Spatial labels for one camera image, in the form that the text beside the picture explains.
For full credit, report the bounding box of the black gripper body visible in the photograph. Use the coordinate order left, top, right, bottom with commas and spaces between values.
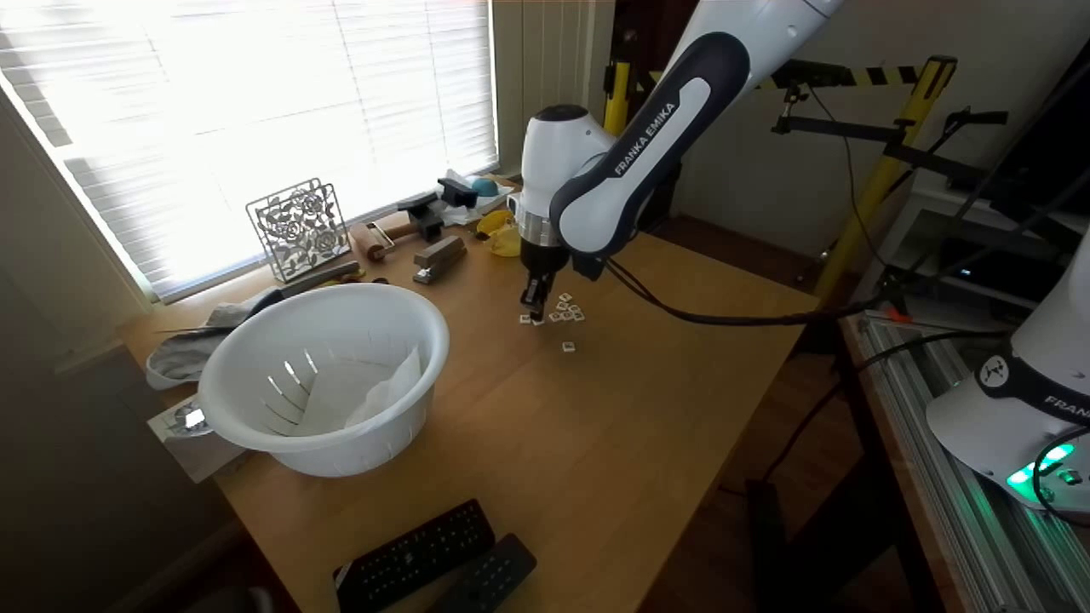
522, 242, 569, 289

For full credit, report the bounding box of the white letter tile O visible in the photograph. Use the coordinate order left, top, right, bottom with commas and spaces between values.
547, 308, 585, 324

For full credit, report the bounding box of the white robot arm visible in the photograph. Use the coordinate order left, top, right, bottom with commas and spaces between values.
513, 0, 1090, 523

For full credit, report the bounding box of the grey metal stapler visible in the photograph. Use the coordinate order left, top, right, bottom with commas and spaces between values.
411, 235, 468, 286

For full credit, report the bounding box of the black clamp tool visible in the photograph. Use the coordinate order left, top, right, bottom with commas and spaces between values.
403, 176, 476, 242

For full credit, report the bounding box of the white plastic bowl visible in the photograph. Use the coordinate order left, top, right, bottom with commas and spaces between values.
198, 282, 449, 475

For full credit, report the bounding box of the black remote control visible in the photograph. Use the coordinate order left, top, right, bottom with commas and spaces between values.
337, 499, 493, 613
431, 533, 538, 613

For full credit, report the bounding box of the black yellow striped bar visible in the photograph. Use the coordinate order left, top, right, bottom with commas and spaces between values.
772, 59, 920, 88

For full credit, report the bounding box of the grey cloth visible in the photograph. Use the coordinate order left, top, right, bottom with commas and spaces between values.
143, 306, 249, 390

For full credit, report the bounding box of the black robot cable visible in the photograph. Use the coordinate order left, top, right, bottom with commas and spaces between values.
600, 256, 912, 334

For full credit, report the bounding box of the yellow post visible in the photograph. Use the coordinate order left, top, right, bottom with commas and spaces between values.
603, 61, 630, 136

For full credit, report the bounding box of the white wire lattice cube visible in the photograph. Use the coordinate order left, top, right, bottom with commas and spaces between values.
245, 176, 350, 282

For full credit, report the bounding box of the black camera on boom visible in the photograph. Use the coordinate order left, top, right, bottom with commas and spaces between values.
772, 59, 855, 88

